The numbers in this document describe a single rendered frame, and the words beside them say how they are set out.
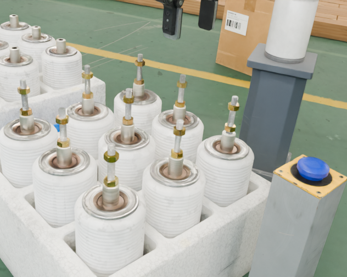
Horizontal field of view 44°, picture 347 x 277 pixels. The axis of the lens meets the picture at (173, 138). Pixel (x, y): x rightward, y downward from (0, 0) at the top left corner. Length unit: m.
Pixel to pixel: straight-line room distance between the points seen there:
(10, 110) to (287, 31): 0.62
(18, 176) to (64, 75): 0.39
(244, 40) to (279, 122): 0.74
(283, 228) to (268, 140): 0.49
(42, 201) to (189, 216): 0.22
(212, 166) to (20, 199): 0.31
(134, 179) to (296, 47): 0.49
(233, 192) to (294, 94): 0.37
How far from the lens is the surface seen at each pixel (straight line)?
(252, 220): 0.76
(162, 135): 0.77
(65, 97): 1.06
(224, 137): 0.71
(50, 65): 1.08
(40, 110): 1.04
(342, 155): 1.33
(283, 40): 1.00
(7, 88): 1.04
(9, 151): 0.74
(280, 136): 1.07
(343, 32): 2.45
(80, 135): 0.78
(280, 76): 1.01
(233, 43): 1.77
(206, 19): 0.58
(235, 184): 0.72
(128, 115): 0.70
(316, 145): 1.34
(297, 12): 0.99
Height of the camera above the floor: 0.62
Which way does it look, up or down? 30 degrees down
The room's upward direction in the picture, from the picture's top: 6 degrees clockwise
